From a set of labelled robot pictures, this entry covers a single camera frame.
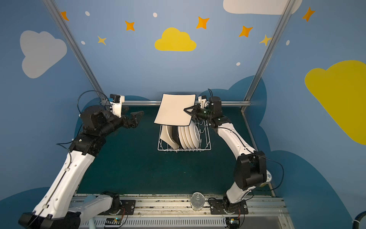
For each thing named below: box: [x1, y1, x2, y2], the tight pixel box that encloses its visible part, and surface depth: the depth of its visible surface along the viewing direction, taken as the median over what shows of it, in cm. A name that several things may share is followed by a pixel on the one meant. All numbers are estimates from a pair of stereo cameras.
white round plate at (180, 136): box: [178, 125, 188, 150], surface depth 87 cm
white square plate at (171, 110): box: [153, 93, 197, 126], surface depth 83 cm
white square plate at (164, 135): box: [160, 124, 179, 153], surface depth 86 cm
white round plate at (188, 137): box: [183, 125, 197, 150], surface depth 88 cm
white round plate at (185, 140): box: [180, 125, 191, 150], surface depth 88 cm
